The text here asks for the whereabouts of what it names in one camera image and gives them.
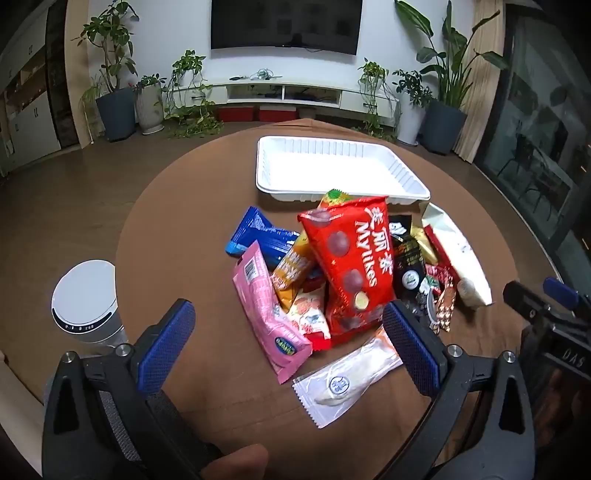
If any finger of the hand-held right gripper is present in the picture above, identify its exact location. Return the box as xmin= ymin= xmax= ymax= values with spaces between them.
xmin=544 ymin=277 xmax=580 ymax=311
xmin=503 ymin=281 xmax=561 ymax=333

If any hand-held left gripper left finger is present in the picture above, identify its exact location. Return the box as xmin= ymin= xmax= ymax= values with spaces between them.
xmin=41 ymin=298 xmax=218 ymax=480

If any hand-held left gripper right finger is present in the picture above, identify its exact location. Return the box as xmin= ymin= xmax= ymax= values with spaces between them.
xmin=376 ymin=301 xmax=539 ymax=480

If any red checkered snack packet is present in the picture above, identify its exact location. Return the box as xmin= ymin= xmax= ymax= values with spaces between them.
xmin=425 ymin=263 xmax=460 ymax=333

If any clear white snack packet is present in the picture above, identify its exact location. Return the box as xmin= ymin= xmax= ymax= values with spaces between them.
xmin=292 ymin=328 xmax=403 ymax=428

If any black snack packet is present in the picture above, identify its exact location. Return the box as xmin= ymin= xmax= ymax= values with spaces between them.
xmin=388 ymin=216 xmax=430 ymax=319

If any cream white snack packet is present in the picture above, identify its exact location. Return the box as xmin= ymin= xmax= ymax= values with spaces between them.
xmin=420 ymin=202 xmax=493 ymax=309

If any large red snack packet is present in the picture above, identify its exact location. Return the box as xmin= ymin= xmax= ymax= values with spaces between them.
xmin=298 ymin=196 xmax=398 ymax=346

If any small red white snack packet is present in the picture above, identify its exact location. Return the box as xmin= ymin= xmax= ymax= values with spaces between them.
xmin=288 ymin=286 xmax=333 ymax=354

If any gold snack packet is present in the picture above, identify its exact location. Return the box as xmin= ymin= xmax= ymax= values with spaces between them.
xmin=409 ymin=224 xmax=439 ymax=266

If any pink snack packet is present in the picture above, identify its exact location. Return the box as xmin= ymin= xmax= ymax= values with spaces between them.
xmin=232 ymin=240 xmax=314 ymax=385

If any orange snack packet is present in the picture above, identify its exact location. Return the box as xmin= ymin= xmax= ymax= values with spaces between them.
xmin=270 ymin=231 xmax=319 ymax=315

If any dark blue snack packet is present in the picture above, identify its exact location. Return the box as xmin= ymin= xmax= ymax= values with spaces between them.
xmin=225 ymin=206 xmax=301 ymax=266

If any yellow printed snack packet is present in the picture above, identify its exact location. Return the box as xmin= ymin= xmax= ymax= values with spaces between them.
xmin=322 ymin=189 xmax=354 ymax=208

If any white plastic tray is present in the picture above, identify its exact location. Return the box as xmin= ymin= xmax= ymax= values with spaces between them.
xmin=255 ymin=135 xmax=431 ymax=204

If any person's left hand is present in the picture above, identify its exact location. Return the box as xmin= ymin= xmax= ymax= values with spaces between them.
xmin=203 ymin=444 xmax=269 ymax=480

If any beige cushion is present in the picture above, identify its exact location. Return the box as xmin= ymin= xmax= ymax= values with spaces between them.
xmin=0 ymin=351 xmax=47 ymax=421

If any glass sliding door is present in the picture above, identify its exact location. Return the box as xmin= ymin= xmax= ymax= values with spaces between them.
xmin=480 ymin=4 xmax=591 ymax=259

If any large-leaf plant in dark pot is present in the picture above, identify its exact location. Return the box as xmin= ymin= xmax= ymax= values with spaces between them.
xmin=394 ymin=0 xmax=509 ymax=155

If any bushy plant in white pot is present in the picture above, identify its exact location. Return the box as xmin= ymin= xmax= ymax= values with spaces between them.
xmin=392 ymin=69 xmax=433 ymax=146

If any beige curtain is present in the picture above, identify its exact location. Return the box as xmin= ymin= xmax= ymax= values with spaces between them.
xmin=455 ymin=0 xmax=507 ymax=163

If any plant in ribbed white pot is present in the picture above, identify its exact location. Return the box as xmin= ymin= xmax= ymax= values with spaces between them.
xmin=134 ymin=74 xmax=167 ymax=136

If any tall plant in dark pot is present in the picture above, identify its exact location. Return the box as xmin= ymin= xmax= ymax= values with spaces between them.
xmin=76 ymin=0 xmax=139 ymax=141

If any red storage box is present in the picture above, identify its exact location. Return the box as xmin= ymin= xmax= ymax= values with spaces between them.
xmin=218 ymin=105 xmax=257 ymax=123
xmin=259 ymin=105 xmax=298 ymax=123

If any white television cabinet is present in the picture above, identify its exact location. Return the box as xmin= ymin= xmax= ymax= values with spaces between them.
xmin=166 ymin=78 xmax=400 ymax=123

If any small trailing pothos plant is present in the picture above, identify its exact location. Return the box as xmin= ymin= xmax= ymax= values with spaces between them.
xmin=358 ymin=58 xmax=399 ymax=139

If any white wall cabinet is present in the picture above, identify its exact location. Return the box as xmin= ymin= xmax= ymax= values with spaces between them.
xmin=0 ymin=0 xmax=63 ymax=176

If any tangle of cables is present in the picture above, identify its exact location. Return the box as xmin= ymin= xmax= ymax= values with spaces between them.
xmin=231 ymin=68 xmax=282 ymax=82

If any black wall television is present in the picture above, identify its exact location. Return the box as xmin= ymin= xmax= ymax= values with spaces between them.
xmin=210 ymin=0 xmax=363 ymax=55

